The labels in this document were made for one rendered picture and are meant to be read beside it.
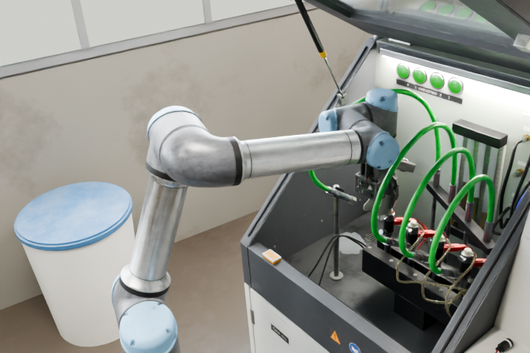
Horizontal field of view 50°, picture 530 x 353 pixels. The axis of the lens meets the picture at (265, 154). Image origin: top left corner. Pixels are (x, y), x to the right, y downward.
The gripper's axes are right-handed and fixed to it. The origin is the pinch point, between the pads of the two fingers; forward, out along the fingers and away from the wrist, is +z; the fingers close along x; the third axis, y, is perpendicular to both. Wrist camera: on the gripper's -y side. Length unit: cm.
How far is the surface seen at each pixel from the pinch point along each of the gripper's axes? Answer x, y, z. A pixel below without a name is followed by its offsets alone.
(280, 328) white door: -17.7, 22.6, 39.1
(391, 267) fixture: 5.6, 1.9, 13.4
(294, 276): -11.9, 21.2, 16.3
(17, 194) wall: -177, 53, 51
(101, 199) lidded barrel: -141, 26, 49
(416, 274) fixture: 12.1, -0.1, 12.8
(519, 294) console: 38.4, -1.5, 3.0
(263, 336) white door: -27, 22, 50
